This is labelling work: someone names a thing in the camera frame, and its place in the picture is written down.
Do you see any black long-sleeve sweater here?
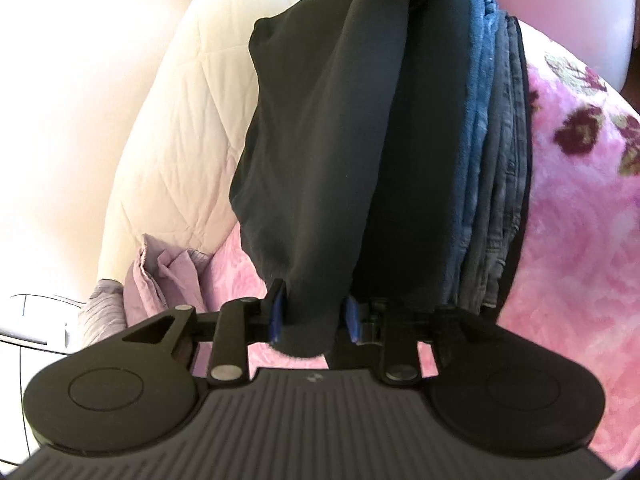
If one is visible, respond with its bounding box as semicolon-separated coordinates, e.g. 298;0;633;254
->
229;0;418;358

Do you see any lilac crumpled cloth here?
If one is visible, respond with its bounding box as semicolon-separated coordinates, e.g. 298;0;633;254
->
122;232;213;326

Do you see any white nightstand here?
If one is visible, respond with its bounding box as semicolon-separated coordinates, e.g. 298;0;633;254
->
0;292;86;361

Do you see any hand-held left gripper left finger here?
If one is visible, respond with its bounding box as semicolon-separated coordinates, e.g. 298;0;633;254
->
122;280;288;387

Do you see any pink floral blanket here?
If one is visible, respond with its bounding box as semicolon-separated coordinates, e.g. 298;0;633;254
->
192;22;640;466

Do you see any stack of folded clothes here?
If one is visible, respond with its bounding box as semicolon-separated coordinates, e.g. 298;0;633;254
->
350;0;538;321

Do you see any grey striped duvet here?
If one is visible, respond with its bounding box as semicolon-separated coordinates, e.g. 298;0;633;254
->
77;277;126;343

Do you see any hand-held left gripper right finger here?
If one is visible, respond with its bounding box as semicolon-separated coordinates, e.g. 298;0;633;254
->
345;296;501;387

